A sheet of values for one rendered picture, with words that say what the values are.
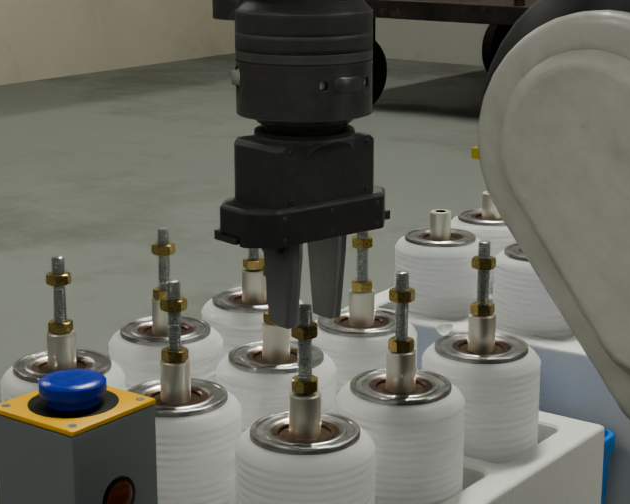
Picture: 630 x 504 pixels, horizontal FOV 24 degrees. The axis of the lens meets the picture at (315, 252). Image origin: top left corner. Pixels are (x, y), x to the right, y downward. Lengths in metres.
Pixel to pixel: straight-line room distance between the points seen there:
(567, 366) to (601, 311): 0.81
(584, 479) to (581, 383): 0.22
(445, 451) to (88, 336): 1.08
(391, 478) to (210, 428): 0.14
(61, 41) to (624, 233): 4.44
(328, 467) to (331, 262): 0.13
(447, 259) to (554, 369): 0.17
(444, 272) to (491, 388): 0.38
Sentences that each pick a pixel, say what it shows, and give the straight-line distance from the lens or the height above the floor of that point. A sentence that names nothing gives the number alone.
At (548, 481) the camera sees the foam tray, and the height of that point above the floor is 0.16.
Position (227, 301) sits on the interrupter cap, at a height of 0.25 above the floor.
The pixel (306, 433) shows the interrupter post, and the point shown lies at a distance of 0.99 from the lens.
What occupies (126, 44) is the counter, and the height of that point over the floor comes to 0.08.
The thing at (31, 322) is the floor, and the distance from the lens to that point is 2.16.
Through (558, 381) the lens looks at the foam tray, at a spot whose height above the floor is 0.15.
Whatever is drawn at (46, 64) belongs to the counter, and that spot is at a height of 0.05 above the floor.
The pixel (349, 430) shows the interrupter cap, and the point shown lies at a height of 0.25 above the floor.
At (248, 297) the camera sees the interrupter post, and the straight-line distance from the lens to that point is 1.30.
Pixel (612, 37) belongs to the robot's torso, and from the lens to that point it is 0.61.
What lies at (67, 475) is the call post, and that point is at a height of 0.29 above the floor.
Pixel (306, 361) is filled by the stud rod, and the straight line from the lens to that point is 0.98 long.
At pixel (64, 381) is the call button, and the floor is 0.33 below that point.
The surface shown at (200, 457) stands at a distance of 1.04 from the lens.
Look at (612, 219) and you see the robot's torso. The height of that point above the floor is 0.48.
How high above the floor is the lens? 0.61
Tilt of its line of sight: 14 degrees down
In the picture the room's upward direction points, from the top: straight up
